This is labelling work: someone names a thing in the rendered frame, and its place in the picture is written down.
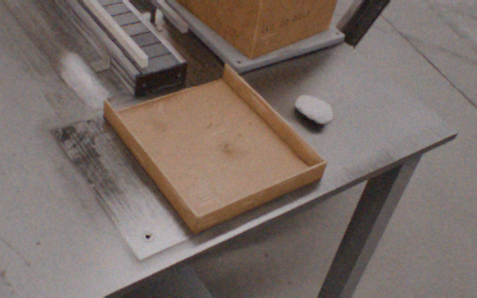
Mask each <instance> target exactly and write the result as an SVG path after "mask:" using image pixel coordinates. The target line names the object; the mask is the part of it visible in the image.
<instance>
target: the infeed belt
mask: <svg viewBox="0 0 477 298"><path fill-rule="evenodd" d="M76 1H77V2H78V4H79V5H80V6H82V7H83V9H84V10H85V11H86V12H87V13H88V14H89V15H90V17H91V18H92V19H93V20H94V21H95V22H96V24H97V25H99V26H100V27H101V28H102V29H103V32H105V33H106V34H107V35H108V37H109V38H110V39H111V40H112V41H113V42H114V44H115V45H116V46H117V47H118V48H119V49H120V50H121V51H122V52H123V54H124V55H125V56H126V57H127V58H128V60H129V61H130V62H131V63H132V64H133V65H134V66H135V68H136V69H137V70H138V71H139V72H140V73H141V75H142V76H145V75H149V74H153V73H155V72H159V71H165V70H168V69H171V68H173V67H177V66H179V65H182V63H181V62H180V61H179V59H178V58H177V57H176V56H175V55H174V54H173V53H172V52H171V51H170V50H169V49H168V48H167V47H166V46H165V45H164V44H163V43H162V42H161V41H160V39H159V38H158V37H157V36H156V35H155V34H154V33H153V32H152V31H151V30H150V29H149V28H148V27H147V26H146V25H145V24H144V23H143V22H142V21H141V20H140V18H139V17H138V16H137V15H136V14H134V12H133V11H132V10H131V9H130V8H128V7H127V5H126V4H125V3H124V2H123V1H122V0H96V1H97V2H98V3H99V4H100V5H101V7H102V8H103V9H104V10H105V11H106V12H107V13H108V15H109V16H110V17H111V18H112V19H113V20H115V22H116V23H117V24H118V26H120V27H121V28H122V30H123V31H124V32H125V33H126V34H127V35H128V37H129V38H130V39H132V40H133V41H134V42H135V44H136V45H137V46H138V47H139V48H140V50H141V51H142V52H143V53H144V54H145V55H146V56H147V57H148V61H147V67H143V68H141V66H140V65H139V64H138V63H137V62H136V61H135V59H134V58H132V57H131V55H130V54H129V53H128V51H126V50H125V49H124V47H123V46H122V45H121V44H120V43H119V42H118V40H117V39H116V38H115V37H114V36H113V35H112V34H111V32H109V30H108V29H107V28H106V27H105V26H104V25H103V23H102V22H101V21H100V20H99V19H98V18H97V17H96V15H95V14H94V13H93V12H91V10H90V8H89V7H88V6H86V5H85V3H84V2H83V1H82V0H76Z"/></svg>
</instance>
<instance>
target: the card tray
mask: <svg viewBox="0 0 477 298"><path fill-rule="evenodd" d="M104 117H105V119H106V120H107V121H108V123H109V124H110V126H111V127H112V128H113V130H114V131H116V132H117V135H118V136H119V137H120V138H121V139H122V141H123V143H124V144H125V145H126V146H127V148H128V149H129V151H130V152H131V153H132V154H133V155H134V156H135V157H136V160H137V161H138V162H139V163H140V165H141V167H143V169H144V170H145V171H146V173H148V175H149V176H150V177H151V178H152V179H153V180H154V183H155V184H156V185H157V186H158V187H159V190H160V191H162V193H163V194H164V195H165V197H166V198H167V199H168V201H169V202H170V203H171V204H172V206H173V208H174V209H176V211H177V212H178V215H180V216H181V218H182V219H183V220H184V222H185V223H186V224H187V226H188V227H189V229H190V230H191V231H192V233H193V234H199V233H201V232H202V231H204V230H207V229H208V228H209V227H214V226H215V225H217V224H220V223H222V222H226V221H228V220H230V219H232V218H233V217H236V216H238V215H240V214H243V213H244V212H246V211H248V210H250V209H254V208H256V207H259V206H261V205H262V204H265V203H268V202H269V201H272V200H273V199H275V198H277V197H281V196H283V195H285V194H286V193H289V192H291V191H294V190H297V189H299V188H300V187H303V186H304V185H308V184H310V183H312V182H314V181H316V180H318V179H322V175H323V173H324V170H325V168H326V166H327V163H328V161H327V160H326V159H325V158H324V157H323V156H322V155H320V154H319V153H318V152H317V151H316V149H314V148H313V147H312V146H311V145H310V143H308V142H307V141H306V140H305V139H304V137H302V136H301V135H300V134H299V133H298V131H296V130H295V129H294V128H292V126H291V125H289V124H288V123H287V122H286V120H285V119H283V118H282V117H281V116H280V114H279V113H277V112H276V111H275V110H274V109H273V107H271V106H270V105H269V104H268V102H267V101H265V100H263V99H262V97H261V96H260V95H258V94H257V93H256V92H255V90H254V89H252V88H251V87H250V85H249V84H248V83H246V82H245V81H244V79H243V78H242V77H240V76H239V75H238V73H237V72H236V71H233V70H232V68H231V67H230V66H229V65H227V64H225V66H224V71H223V77H222V79H219V80H216V81H214V82H210V83H205V84H202V85H200V86H197V87H194V88H191V89H185V90H183V91H179V92H176V93H173V94H170V95H165V96H161V97H159V98H157V99H154V100H151V101H145V102H142V103H140V104H136V105H134V106H132V107H126V108H121V109H118V110H115V109H114V108H113V107H112V106H111V105H110V103H109V102H108V100H107V99H106V98H104Z"/></svg>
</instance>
